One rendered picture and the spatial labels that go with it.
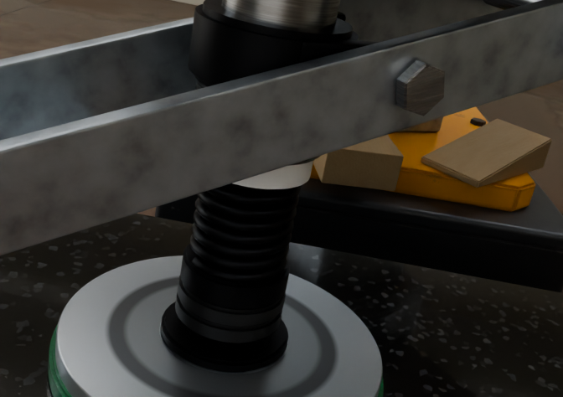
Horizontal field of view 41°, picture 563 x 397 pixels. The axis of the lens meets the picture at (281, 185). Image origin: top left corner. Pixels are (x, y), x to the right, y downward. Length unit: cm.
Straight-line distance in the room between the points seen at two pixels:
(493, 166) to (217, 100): 81
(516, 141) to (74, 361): 88
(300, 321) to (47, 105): 23
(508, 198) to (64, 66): 81
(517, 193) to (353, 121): 76
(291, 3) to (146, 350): 23
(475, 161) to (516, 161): 6
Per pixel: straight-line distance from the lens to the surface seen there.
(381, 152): 98
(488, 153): 117
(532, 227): 112
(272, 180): 42
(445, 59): 43
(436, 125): 130
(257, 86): 37
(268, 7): 40
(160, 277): 56
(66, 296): 59
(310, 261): 68
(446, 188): 112
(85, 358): 48
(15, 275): 61
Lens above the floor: 113
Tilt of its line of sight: 22 degrees down
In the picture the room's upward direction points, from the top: 11 degrees clockwise
